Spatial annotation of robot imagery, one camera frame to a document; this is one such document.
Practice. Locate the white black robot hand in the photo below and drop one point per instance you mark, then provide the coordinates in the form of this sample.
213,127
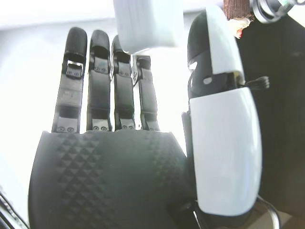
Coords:
107,179

